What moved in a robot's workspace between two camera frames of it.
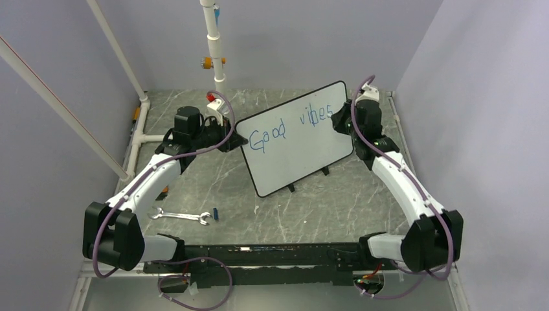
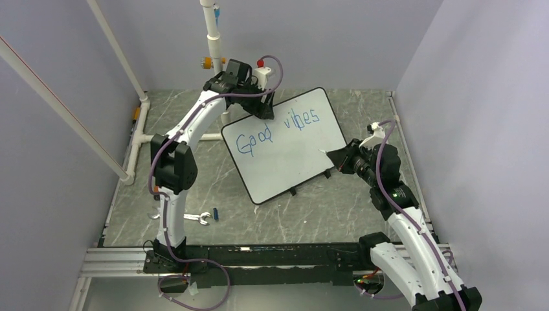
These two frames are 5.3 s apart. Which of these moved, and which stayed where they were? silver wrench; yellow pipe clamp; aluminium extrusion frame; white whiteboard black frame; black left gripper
Moved: white whiteboard black frame; black left gripper
Stayed: aluminium extrusion frame; yellow pipe clamp; silver wrench
